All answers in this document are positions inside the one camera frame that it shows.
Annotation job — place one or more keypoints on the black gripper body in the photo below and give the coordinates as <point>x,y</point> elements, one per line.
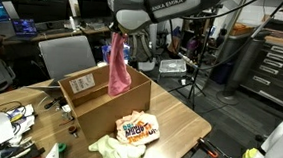
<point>119,31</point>

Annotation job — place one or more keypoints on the pink shirt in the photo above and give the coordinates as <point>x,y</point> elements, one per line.
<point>118,74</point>

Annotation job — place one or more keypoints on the peach printed shirt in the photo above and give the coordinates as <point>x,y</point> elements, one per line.
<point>138,129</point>

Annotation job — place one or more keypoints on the light green towel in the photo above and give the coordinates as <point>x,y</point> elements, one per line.
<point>116,152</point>

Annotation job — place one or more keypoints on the blue printed box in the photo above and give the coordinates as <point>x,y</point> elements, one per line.
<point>105,51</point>

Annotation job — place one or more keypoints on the open cardboard box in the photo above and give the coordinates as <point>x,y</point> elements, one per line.
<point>112,117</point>

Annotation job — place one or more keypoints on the olive grey backpack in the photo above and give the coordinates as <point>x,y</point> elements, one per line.
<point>140,47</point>

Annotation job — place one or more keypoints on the orange brown bag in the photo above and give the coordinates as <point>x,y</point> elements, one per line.
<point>174,44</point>

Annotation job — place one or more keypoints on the long wooden desk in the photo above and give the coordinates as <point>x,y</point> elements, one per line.
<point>56,34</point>

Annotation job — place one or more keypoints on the white plastic tray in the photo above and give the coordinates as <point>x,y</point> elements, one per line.
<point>172,66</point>

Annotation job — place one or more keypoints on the wide black computer monitor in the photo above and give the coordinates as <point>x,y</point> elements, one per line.
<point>42,10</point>

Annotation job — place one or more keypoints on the black tripod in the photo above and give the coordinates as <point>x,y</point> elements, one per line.
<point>192,89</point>

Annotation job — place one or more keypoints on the open laptop with purple screen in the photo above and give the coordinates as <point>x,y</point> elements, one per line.
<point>24,26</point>

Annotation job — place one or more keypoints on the black hand tool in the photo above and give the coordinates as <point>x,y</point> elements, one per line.
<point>54,103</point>

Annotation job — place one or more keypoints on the small brown object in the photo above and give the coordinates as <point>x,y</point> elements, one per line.
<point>72,130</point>

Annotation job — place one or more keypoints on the dark blue bin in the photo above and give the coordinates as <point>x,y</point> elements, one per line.
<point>222,73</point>

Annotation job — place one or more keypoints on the green tape roll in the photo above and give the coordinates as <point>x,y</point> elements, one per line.
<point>64,146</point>

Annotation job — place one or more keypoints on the white triangular paper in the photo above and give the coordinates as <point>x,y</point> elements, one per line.
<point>53,154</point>

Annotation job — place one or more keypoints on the orange black screwdriver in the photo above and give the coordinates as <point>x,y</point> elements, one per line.
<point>210,150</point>

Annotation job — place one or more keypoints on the dark drawer cabinet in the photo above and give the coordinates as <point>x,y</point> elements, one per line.
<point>282,79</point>

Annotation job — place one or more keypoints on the yellow green object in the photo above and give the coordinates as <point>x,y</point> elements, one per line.
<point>250,154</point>

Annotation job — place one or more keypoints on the grey pedestal stand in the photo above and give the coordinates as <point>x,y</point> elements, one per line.
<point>240,69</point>

